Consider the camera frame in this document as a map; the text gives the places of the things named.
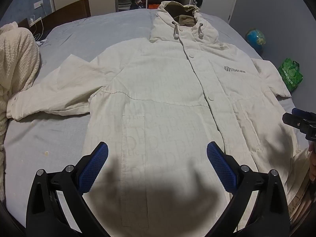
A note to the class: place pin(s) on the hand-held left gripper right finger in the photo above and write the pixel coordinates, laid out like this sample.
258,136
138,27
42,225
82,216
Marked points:
219,164

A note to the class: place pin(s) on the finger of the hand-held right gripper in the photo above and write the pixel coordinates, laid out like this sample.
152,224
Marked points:
298,122

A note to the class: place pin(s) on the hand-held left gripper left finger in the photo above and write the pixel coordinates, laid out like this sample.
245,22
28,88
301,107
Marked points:
95,163

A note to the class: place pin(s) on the cream hooded jacket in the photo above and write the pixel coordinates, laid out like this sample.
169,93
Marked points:
160,91

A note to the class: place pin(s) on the person's right hand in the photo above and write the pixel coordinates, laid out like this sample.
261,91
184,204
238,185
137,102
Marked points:
313,160

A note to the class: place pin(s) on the green shopping bag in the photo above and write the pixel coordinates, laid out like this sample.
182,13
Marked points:
291,75

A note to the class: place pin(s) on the blue globe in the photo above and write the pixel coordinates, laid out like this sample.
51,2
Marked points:
254,38

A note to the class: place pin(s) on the cream knitted blanket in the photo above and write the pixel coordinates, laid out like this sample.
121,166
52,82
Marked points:
17,54

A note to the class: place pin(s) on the white power strip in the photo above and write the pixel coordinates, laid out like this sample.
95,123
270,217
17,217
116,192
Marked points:
34,21

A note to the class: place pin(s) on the brown wooden nightstand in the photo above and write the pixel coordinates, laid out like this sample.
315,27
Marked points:
69,11

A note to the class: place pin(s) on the orange item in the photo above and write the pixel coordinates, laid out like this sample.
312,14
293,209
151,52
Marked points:
153,6

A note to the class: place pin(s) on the small plush toy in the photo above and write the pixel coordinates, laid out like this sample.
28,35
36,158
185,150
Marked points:
139,1

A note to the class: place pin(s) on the white wall socket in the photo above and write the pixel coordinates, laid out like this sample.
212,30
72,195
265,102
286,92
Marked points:
38,5

